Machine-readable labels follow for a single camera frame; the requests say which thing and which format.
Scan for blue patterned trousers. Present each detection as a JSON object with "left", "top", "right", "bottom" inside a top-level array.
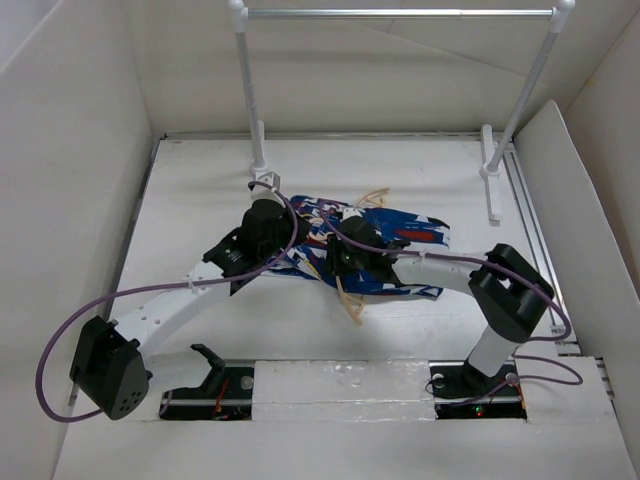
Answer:
[{"left": 269, "top": 195, "right": 450, "bottom": 299}]

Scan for wooden clothes hanger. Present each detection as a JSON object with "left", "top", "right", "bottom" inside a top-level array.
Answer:
[{"left": 335, "top": 187, "right": 390, "bottom": 326}]

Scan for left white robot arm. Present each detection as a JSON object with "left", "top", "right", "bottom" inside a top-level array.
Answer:
[{"left": 70, "top": 199, "right": 311, "bottom": 420}]

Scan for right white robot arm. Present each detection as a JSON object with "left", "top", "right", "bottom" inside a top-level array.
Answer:
[{"left": 327, "top": 215, "right": 554, "bottom": 394}]

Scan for white metal clothes rack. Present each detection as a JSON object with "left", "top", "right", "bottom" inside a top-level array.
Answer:
[{"left": 223, "top": 1, "right": 575, "bottom": 226}]

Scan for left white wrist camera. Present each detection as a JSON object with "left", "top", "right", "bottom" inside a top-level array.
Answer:
[{"left": 255, "top": 171, "right": 281, "bottom": 190}]

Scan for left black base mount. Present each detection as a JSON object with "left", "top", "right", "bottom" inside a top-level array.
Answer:
[{"left": 158, "top": 344, "right": 255, "bottom": 422}]

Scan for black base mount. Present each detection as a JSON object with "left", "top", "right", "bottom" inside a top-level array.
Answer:
[
  {"left": 425, "top": 363, "right": 527, "bottom": 420},
  {"left": 158, "top": 344, "right": 255, "bottom": 422}
]

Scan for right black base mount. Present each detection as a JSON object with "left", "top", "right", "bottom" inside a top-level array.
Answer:
[{"left": 425, "top": 363, "right": 527, "bottom": 420}]

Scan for aluminium rail right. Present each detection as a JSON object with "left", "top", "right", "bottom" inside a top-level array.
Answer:
[{"left": 503, "top": 149, "right": 576, "bottom": 346}]

